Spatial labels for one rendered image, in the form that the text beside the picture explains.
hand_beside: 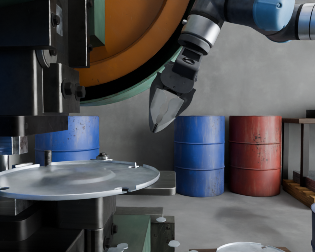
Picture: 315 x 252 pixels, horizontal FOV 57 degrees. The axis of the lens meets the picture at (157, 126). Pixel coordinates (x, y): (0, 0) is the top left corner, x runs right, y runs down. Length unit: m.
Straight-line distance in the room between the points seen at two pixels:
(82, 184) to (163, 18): 0.56
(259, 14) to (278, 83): 3.48
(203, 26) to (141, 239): 0.44
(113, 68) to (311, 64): 3.57
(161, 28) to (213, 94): 3.02
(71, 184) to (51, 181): 0.04
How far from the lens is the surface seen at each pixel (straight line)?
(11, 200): 0.52
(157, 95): 0.61
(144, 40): 0.87
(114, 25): 0.93
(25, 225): 0.50
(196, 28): 0.62
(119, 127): 3.88
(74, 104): 0.55
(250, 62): 3.99
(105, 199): 0.52
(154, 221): 0.77
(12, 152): 0.56
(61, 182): 0.49
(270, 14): 0.59
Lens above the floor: 0.89
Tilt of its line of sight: 2 degrees down
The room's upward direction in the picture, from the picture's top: straight up
